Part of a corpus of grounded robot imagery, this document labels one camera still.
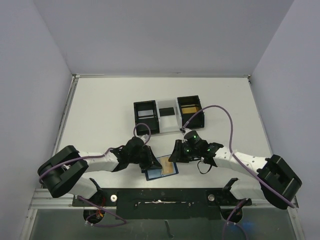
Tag blue leather card holder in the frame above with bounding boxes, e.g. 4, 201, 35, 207
141, 155, 179, 181

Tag patterned gold card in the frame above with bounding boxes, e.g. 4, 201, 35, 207
181, 106, 201, 115
159, 156, 175, 175

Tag black card from holder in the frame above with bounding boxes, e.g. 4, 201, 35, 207
159, 107, 175, 117

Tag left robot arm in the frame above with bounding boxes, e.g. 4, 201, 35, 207
37, 136, 162, 200

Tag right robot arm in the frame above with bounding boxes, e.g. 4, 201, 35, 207
169, 130, 302, 210

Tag black bin with silver card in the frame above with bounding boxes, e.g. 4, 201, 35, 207
133, 100, 160, 135

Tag silver credit card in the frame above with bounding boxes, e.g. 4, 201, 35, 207
138, 109, 155, 119

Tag black bin with gold card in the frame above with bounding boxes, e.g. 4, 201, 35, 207
177, 95, 205, 130

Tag white middle bin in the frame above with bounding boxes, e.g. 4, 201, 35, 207
155, 98, 183, 134

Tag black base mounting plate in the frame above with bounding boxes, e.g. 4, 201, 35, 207
72, 187, 240, 220

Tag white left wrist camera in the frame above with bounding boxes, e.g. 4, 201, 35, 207
139, 134, 150, 143

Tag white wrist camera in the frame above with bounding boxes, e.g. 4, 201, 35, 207
139, 134, 150, 143
180, 127, 192, 143

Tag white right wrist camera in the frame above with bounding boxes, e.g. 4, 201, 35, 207
180, 127, 192, 143

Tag aluminium left side rail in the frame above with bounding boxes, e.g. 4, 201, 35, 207
51, 74, 80, 157

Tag aluminium rail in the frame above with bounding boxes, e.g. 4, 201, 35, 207
51, 74, 80, 157
28, 186, 300, 211

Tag aluminium front rail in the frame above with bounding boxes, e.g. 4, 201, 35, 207
28, 186, 300, 211

